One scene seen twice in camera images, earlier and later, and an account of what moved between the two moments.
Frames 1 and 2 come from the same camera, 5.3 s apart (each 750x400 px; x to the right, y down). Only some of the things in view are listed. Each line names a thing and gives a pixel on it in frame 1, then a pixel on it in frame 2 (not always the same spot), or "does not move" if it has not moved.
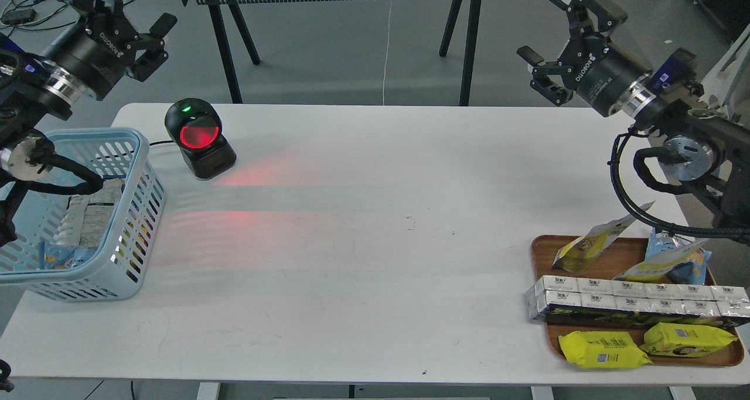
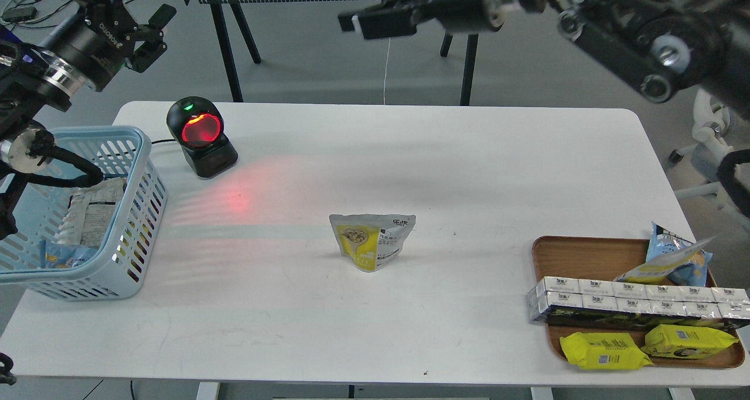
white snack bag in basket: [88, 216] does not move
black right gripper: [601, 72] → [468, 5]
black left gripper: [100, 54] does not move
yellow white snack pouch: [581, 253] → [371, 240]
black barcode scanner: [195, 125] does not move
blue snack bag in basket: [61, 257] does not move
